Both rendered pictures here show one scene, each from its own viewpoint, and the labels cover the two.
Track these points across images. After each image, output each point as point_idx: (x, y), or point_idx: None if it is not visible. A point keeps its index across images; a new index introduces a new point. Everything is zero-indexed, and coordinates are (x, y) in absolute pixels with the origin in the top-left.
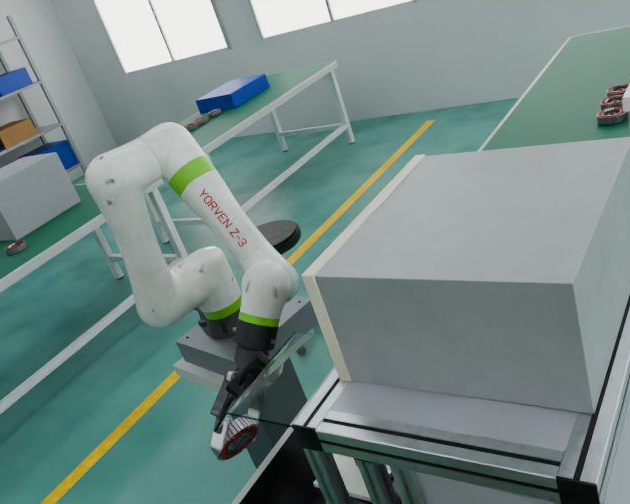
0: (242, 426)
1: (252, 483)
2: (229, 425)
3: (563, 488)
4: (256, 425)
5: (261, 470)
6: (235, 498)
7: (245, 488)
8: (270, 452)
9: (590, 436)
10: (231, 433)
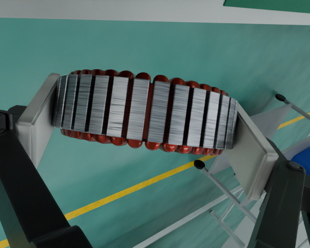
0: (211, 101)
1: (125, 2)
2: (228, 141)
3: None
4: (111, 77)
5: (83, 1)
6: (162, 20)
7: (139, 13)
8: (6, 14)
9: None
10: (235, 111)
